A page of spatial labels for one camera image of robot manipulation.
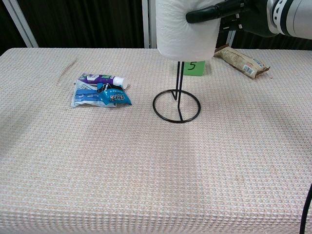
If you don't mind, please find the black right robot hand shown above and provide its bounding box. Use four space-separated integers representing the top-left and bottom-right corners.
185 0 278 38

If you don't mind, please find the white paper towel roll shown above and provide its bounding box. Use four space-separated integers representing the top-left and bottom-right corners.
156 0 219 60

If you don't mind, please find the brown snack wrapper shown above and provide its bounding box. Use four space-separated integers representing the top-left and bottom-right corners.
213 44 271 79

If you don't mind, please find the green numbered cube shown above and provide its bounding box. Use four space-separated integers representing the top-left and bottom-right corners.
183 60 206 77

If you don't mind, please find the blue snack packet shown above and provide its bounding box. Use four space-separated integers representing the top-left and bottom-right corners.
97 82 133 107

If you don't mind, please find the purple white-capped tube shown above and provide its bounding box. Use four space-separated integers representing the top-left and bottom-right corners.
78 73 130 90

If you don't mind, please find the dark curtain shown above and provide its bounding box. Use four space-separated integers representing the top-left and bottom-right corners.
0 0 312 56

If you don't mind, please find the blue white plastic pouch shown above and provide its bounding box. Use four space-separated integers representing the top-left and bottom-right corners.
70 79 117 108

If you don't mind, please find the beige waffle tablecloth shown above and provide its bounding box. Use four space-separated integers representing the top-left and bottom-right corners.
0 47 312 234

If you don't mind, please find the white frame post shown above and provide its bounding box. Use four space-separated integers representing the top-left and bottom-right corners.
1 0 39 48
225 29 236 48
141 0 158 49

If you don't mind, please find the black wire roll holder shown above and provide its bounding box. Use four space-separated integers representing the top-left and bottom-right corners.
152 59 201 123

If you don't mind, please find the black cable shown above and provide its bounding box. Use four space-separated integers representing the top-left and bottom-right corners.
299 182 312 234

